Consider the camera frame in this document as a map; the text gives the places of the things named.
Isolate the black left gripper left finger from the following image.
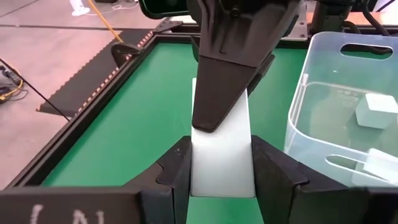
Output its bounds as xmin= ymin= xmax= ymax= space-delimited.
xmin=123 ymin=135 xmax=192 ymax=224

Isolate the long light mint block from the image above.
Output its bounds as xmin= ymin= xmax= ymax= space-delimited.
xmin=190 ymin=77 xmax=256 ymax=198

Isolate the light mint cube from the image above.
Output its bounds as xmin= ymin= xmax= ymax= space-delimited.
xmin=351 ymin=148 xmax=398 ymax=187
xmin=355 ymin=92 xmax=398 ymax=130

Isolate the black frame corner brace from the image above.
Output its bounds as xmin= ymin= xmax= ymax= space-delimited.
xmin=111 ymin=42 xmax=142 ymax=68

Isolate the grey metal bracket plate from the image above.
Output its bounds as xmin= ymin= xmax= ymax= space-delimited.
xmin=281 ymin=2 xmax=309 ymax=42

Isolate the yellow floor cable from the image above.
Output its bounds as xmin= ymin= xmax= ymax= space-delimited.
xmin=86 ymin=0 xmax=125 ymax=44

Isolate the green table mat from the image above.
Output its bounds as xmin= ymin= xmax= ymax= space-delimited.
xmin=42 ymin=42 xmax=308 ymax=224

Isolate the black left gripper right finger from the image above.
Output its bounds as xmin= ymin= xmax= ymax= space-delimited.
xmin=251 ymin=135 xmax=352 ymax=224

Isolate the clear plastic bin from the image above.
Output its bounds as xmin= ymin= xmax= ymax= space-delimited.
xmin=284 ymin=30 xmax=398 ymax=189

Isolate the black floor cable with coil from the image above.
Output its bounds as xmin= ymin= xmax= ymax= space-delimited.
xmin=0 ymin=58 xmax=72 ymax=121

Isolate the tangled floor cable bundle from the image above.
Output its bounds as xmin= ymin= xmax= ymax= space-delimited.
xmin=0 ymin=63 xmax=24 ymax=104

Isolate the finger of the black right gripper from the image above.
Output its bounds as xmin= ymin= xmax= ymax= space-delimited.
xmin=247 ymin=54 xmax=276 ymax=96
xmin=192 ymin=0 xmax=301 ymax=133

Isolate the black floor mat striped edge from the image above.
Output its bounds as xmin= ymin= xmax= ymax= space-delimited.
xmin=36 ymin=28 xmax=154 ymax=118

